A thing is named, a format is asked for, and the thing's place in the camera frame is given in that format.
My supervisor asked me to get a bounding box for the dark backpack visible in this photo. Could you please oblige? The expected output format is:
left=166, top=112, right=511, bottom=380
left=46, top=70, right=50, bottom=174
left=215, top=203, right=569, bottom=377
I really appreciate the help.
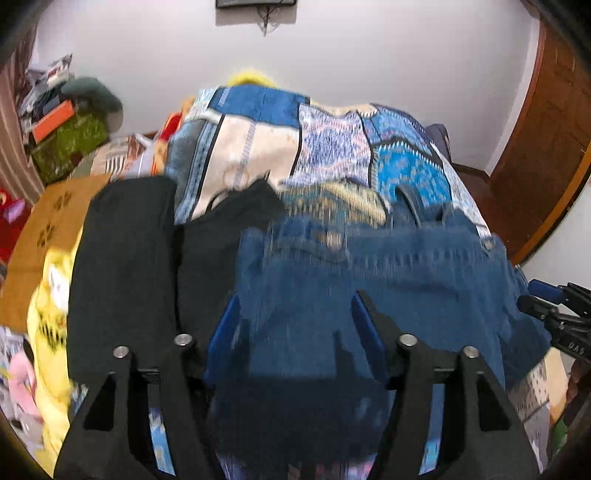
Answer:
left=424, top=123, right=452, bottom=163

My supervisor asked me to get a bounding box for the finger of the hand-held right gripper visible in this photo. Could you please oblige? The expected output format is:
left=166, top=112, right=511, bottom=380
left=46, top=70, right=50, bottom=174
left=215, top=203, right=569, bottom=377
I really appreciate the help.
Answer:
left=516, top=294, right=570, bottom=332
left=527, top=278, right=591, bottom=306

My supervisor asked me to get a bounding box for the pink plush toy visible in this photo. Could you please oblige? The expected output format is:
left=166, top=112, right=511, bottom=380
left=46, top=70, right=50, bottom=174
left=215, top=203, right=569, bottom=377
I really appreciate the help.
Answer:
left=6, top=352, right=43, bottom=418

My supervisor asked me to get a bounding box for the striped brown curtain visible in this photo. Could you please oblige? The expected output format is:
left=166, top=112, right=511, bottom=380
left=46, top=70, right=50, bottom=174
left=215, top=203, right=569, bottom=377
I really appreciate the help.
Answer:
left=0, top=25, right=46, bottom=208

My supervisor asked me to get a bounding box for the black monitor cable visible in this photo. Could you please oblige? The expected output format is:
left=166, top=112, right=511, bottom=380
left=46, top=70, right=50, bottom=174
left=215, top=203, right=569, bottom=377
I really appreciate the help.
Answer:
left=255, top=4, right=279, bottom=37

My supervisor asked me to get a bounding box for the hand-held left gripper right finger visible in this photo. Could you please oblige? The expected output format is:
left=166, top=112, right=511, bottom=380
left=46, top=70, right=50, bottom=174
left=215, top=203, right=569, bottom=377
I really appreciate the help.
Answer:
left=351, top=291, right=542, bottom=480

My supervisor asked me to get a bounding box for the yellow plush toy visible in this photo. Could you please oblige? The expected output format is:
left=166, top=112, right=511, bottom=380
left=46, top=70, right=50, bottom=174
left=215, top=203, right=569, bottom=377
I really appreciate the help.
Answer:
left=225, top=68, right=279, bottom=88

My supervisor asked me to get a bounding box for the blue denim jacket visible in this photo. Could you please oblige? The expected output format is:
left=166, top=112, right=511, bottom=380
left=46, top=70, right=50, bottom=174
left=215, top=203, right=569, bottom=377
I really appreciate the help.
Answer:
left=203, top=184, right=553, bottom=480

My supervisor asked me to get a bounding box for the blue patchwork blanket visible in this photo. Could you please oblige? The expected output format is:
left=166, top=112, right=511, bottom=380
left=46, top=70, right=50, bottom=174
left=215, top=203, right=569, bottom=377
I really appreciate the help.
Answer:
left=148, top=85, right=571, bottom=480

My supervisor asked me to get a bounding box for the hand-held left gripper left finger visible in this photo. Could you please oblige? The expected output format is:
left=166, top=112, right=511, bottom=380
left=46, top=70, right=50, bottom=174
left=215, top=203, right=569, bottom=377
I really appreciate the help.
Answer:
left=53, top=294, right=242, bottom=480

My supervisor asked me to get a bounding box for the wooden laptop table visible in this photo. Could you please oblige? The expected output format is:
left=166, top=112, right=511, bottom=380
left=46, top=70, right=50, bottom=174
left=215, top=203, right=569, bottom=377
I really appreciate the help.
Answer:
left=0, top=173, right=112, bottom=334

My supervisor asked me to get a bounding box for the orange box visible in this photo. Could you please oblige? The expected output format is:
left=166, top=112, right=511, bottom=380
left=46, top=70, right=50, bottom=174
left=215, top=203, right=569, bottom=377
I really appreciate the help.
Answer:
left=33, top=100, right=77, bottom=143

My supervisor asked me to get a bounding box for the small folded black garment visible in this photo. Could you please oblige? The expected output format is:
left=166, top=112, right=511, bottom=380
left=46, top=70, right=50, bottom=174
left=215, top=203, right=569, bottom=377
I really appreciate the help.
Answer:
left=174, top=179, right=288, bottom=374

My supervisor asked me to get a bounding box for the red plush toy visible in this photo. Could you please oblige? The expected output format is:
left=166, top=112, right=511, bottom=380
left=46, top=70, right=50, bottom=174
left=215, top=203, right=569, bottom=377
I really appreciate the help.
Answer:
left=0, top=187, right=34, bottom=275

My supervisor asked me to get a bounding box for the large folded black garment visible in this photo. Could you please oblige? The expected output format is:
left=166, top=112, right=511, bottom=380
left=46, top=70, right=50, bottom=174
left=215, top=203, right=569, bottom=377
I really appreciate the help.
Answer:
left=66, top=176, right=180, bottom=393

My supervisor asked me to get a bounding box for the striped beige cloth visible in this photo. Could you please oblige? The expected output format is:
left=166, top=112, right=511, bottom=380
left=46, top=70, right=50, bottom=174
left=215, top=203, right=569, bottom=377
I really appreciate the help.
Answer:
left=68, top=133, right=163, bottom=180

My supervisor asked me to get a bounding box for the yellow printed garment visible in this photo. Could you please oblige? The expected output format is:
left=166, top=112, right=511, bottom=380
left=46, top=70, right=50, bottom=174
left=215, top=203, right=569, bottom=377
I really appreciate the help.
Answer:
left=26, top=247, right=84, bottom=478

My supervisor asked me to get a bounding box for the small wall monitor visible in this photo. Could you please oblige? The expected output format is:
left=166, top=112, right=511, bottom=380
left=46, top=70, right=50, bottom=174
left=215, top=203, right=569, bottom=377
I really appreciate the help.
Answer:
left=215, top=0, right=297, bottom=9

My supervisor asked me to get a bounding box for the brown wooden wardrobe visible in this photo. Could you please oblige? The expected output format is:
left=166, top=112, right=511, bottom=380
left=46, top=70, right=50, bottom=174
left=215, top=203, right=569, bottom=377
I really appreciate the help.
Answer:
left=488, top=16, right=591, bottom=266

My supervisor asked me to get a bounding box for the dark grey-green cushion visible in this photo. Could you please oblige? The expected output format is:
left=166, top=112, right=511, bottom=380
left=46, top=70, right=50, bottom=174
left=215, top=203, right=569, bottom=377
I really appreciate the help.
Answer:
left=61, top=77, right=124, bottom=129

